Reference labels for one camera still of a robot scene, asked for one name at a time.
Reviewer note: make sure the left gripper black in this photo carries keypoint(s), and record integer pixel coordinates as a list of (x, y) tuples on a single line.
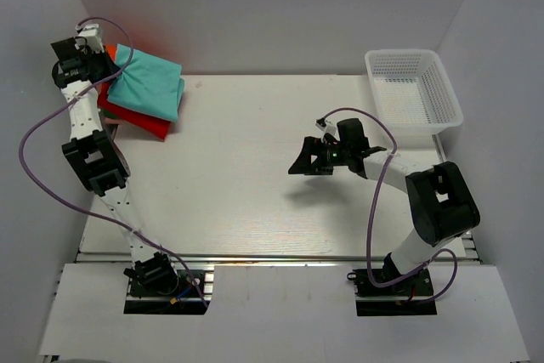
[(111, 68)]

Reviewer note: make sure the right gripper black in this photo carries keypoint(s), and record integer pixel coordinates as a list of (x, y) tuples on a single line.
[(303, 163)]

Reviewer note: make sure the teal t shirt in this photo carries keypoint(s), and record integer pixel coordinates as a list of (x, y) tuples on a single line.
[(149, 85)]

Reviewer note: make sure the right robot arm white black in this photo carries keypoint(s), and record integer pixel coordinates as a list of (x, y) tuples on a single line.
[(441, 204)]

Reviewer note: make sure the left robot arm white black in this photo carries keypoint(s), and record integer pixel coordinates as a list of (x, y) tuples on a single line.
[(97, 162)]

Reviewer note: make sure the red folded t shirt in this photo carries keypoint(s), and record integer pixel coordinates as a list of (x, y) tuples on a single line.
[(156, 126)]

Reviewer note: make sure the white plastic basket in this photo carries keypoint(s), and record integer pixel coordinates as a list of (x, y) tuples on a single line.
[(412, 92)]

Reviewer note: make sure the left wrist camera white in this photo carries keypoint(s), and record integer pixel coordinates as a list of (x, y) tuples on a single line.
[(92, 36)]

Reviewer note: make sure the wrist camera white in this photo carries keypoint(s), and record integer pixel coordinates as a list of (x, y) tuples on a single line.
[(326, 126), (92, 36)]

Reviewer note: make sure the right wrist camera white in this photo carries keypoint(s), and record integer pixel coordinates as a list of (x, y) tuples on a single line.
[(326, 126)]

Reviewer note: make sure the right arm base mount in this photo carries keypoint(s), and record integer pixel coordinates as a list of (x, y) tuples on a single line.
[(406, 298)]

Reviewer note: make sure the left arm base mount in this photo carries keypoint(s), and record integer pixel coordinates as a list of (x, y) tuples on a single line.
[(179, 298)]

